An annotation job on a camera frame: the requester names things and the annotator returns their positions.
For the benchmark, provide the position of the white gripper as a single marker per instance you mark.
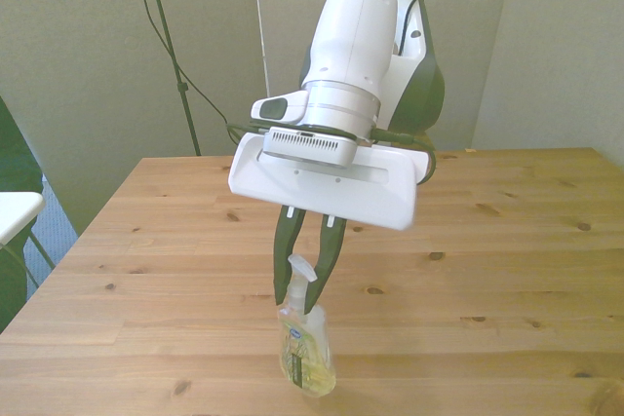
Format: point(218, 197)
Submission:
point(341, 192)

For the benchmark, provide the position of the clear sanitizer pump bottle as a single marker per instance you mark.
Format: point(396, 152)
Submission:
point(304, 352)

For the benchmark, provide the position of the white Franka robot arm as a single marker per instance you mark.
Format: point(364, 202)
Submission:
point(356, 36)

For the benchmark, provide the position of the black tripod stand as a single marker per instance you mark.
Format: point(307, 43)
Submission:
point(168, 41)

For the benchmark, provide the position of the white vertical pole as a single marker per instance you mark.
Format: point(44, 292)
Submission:
point(261, 36)

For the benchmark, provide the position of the white folding table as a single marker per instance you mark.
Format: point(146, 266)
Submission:
point(17, 214)

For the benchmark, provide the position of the dark green fabric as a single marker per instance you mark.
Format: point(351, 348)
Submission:
point(14, 162)

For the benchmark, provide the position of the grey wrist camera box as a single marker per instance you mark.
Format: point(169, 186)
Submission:
point(307, 148)

